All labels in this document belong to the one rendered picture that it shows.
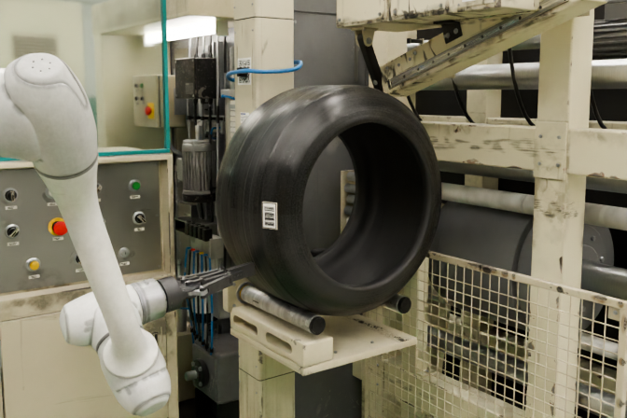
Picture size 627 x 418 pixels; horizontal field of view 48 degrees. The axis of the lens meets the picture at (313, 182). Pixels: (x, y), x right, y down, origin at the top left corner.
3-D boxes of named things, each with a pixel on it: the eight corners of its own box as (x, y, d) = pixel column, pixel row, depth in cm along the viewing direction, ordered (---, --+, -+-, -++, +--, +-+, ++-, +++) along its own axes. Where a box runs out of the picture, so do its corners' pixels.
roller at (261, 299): (238, 301, 192) (238, 285, 192) (252, 299, 195) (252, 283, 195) (311, 337, 164) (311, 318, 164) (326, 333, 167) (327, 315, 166)
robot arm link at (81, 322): (122, 301, 155) (146, 348, 148) (51, 324, 146) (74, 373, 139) (127, 271, 148) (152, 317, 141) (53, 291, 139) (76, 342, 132)
